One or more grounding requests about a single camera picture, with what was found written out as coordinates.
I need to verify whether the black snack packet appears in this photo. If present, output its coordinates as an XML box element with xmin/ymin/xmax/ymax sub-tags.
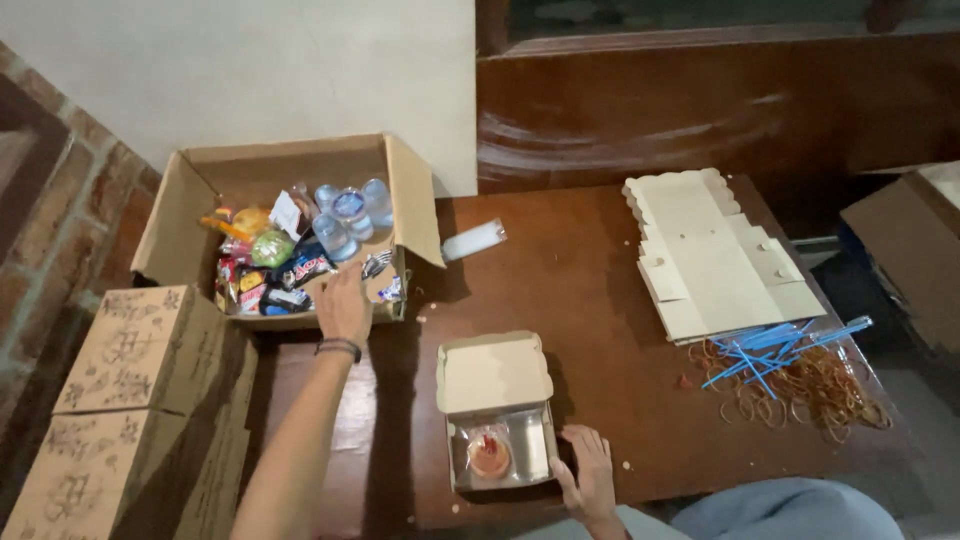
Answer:
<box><xmin>259</xmin><ymin>287</ymin><xmax>315</xmax><ymax>316</ymax></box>

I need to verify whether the stack of flat cardboard boxes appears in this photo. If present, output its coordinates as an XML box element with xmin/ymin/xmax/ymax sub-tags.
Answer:
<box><xmin>621</xmin><ymin>167</ymin><xmax>828</xmax><ymax>346</ymax></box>

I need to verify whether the dark wooden bench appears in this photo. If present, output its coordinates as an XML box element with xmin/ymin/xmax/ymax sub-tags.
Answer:
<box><xmin>475</xmin><ymin>0</ymin><xmax>960</xmax><ymax>198</ymax></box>

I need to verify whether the pile of rubber bands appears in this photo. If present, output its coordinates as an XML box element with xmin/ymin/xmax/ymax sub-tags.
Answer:
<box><xmin>688</xmin><ymin>337</ymin><xmax>894</xmax><ymax>444</ymax></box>

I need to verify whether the yellow wrapped bun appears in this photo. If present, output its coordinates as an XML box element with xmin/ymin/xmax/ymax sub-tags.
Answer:
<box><xmin>231</xmin><ymin>207</ymin><xmax>274</xmax><ymax>237</ymax></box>

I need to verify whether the white snack packet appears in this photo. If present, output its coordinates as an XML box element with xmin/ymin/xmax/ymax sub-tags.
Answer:
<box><xmin>269</xmin><ymin>189</ymin><xmax>313</xmax><ymax>241</ymax></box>

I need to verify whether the clear plastic sleeve packet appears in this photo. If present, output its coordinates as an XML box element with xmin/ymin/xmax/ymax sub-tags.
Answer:
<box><xmin>440</xmin><ymin>218</ymin><xmax>508</xmax><ymax>264</ymax></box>

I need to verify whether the printed closed cardboard box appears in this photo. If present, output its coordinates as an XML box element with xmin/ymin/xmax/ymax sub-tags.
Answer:
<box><xmin>51</xmin><ymin>284</ymin><xmax>260</xmax><ymax>418</ymax></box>
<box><xmin>0</xmin><ymin>408</ymin><xmax>252</xmax><ymax>540</ymax></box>

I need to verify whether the orange snack packet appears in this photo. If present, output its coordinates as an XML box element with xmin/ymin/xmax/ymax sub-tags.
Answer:
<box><xmin>198</xmin><ymin>215</ymin><xmax>255</xmax><ymax>244</ymax></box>

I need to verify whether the person's left hand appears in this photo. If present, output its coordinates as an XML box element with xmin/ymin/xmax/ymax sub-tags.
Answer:
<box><xmin>313</xmin><ymin>261</ymin><xmax>375</xmax><ymax>348</ymax></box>

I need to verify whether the person's right hand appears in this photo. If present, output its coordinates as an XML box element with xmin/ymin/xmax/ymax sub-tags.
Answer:
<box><xmin>549</xmin><ymin>424</ymin><xmax>618</xmax><ymax>526</ymax></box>

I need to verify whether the green wrapped bun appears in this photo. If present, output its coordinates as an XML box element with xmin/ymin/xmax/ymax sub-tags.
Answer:
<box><xmin>250</xmin><ymin>229</ymin><xmax>297</xmax><ymax>270</ymax></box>

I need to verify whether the black wrist bracelet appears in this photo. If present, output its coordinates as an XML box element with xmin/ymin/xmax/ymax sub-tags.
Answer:
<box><xmin>314</xmin><ymin>337</ymin><xmax>363</xmax><ymax>365</ymax></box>

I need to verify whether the pile of blue straws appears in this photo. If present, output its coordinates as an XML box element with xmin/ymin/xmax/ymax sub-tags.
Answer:
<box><xmin>700</xmin><ymin>315</ymin><xmax>875</xmax><ymax>401</ymax></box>

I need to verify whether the wrapped orange cake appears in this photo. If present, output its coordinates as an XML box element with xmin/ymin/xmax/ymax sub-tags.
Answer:
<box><xmin>466</xmin><ymin>426</ymin><xmax>514</xmax><ymax>481</ymax></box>

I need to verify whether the small cardboard snack box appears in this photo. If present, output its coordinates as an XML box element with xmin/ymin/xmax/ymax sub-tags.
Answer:
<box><xmin>435</xmin><ymin>330</ymin><xmax>564</xmax><ymax>494</ymax></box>

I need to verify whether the red snack packet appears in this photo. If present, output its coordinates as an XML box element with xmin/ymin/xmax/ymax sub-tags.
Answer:
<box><xmin>236</xmin><ymin>270</ymin><xmax>270</xmax><ymax>316</ymax></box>

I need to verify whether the plain brown cardboard carton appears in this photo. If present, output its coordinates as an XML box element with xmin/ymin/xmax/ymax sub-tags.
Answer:
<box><xmin>839</xmin><ymin>160</ymin><xmax>960</xmax><ymax>355</ymax></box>

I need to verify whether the large open cardboard carton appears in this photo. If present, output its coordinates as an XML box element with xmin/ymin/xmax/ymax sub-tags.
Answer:
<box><xmin>130</xmin><ymin>133</ymin><xmax>447</xmax><ymax>332</ymax></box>

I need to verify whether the dark blue chocolate bar packet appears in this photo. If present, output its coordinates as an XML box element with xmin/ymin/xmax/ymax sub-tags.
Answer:
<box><xmin>279</xmin><ymin>249</ymin><xmax>337</xmax><ymax>290</ymax></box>

